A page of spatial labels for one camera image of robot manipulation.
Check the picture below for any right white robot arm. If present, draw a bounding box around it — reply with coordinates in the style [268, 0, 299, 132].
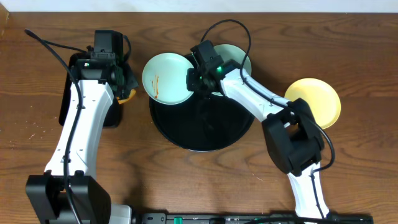
[186, 60, 334, 220]

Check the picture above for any yellow plate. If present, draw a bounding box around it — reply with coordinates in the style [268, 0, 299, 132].
[284, 78, 341, 129]

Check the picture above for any black rectangular tray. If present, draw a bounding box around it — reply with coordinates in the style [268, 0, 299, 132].
[58, 53, 122, 128]

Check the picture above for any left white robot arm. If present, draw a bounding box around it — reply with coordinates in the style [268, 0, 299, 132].
[25, 52, 133, 223]

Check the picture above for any black round tray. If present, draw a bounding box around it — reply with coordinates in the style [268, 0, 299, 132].
[149, 52, 256, 152]

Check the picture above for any yellow green scrub sponge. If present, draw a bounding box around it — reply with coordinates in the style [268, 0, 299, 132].
[117, 89, 136, 105]

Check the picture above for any mint green plate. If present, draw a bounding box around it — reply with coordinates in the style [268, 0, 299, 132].
[211, 44, 252, 97]
[142, 53, 193, 105]

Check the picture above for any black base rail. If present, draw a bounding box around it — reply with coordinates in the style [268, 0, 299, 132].
[131, 212, 374, 224]

